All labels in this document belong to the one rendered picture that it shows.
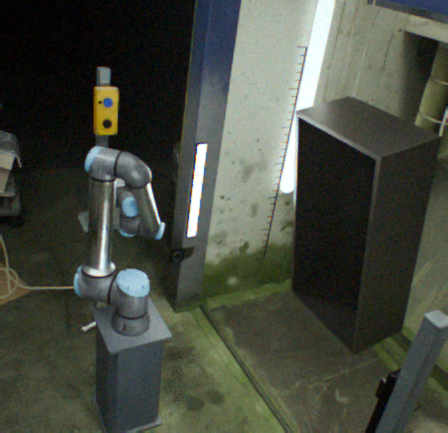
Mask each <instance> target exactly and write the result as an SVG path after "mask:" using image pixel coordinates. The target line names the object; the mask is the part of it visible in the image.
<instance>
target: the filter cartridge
mask: <svg viewBox="0 0 448 433"><path fill-rule="evenodd" d="M438 41H439V40H438ZM447 105H448V43H446V42H443V41H439V44H438V48H437V51H436V57H435V60H434V63H433V66H432V70H431V75H430V77H429V80H428V82H427V84H426V87H425V92H424V96H423V99H422V101H421V105H420V109H419V112H418V114H417V117H416V119H415V122H414V124H415V125H417V126H419V127H422V128H424V129H426V130H428V131H430V132H432V133H434V134H436V135H439V133H440V128H441V125H442V122H443V120H444V114H445V111H446V108H447ZM437 159H448V115H447V118H446V120H445V126H444V129H443V134H442V138H441V142H440V147H439V152H438V156H437Z"/></svg>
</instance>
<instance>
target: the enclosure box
mask: <svg viewBox="0 0 448 433"><path fill-rule="evenodd" d="M441 138H442V137H441V136H439V135H436V134H434V133H432V132H430V131H428V130H426V129H424V128H422V127H419V126H417V125H415V124H413V123H411V122H409V121H407V120H404V119H402V118H400V117H398V116H393V115H392V114H390V113H387V112H385V111H383V110H381V109H378V108H376V107H374V106H372V105H370V104H368V103H366V102H363V101H361V100H359V99H357V98H354V97H352V98H351V96H348V97H344V98H340V99H337V100H333V101H330V102H327V103H323V104H319V105H316V106H312V107H306V108H302V109H298V110H295V144H294V180H293V216H292V252H291V288H290V291H291V292H292V293H293V294H294V295H295V296H296V297H297V298H298V299H299V300H300V301H301V302H302V303H303V304H305V305H306V306H307V307H308V308H309V309H310V311H311V312H312V313H313V314H314V315H315V316H316V317H317V319H318V320H319V321H320V322H321V323H322V324H324V325H325V326H326V327H327V328H328V329H329V330H330V331H331V333H332V334H333V335H334V336H335V337H336V338H337V339H338V340H339V341H340V342H341V343H343V344H344V345H345V346H346V347H347V348H348V349H349V351H350V352H351V353H352V354H353V355H356V354H358V353H360V352H362V351H364V350H366V349H368V348H369V347H371V346H372V345H374V344H376V343H378V342H380V341H382V340H384V339H386V338H388V337H390V336H392V335H394V334H396V333H398V332H400V331H402V329H403V324H404V320H405V315H406V311H407V306H408V301H409V296H410V292H411V287H412V282H413V278H414V269H415V264H416V259H417V254H418V250H419V245H420V240H421V236H422V231H423V227H424V222H425V217H426V212H427V207H428V203H429V198H430V194H431V189H432V184H433V175H434V170H435V165H436V161H437V156H438V152H439V147H440V142H441Z"/></svg>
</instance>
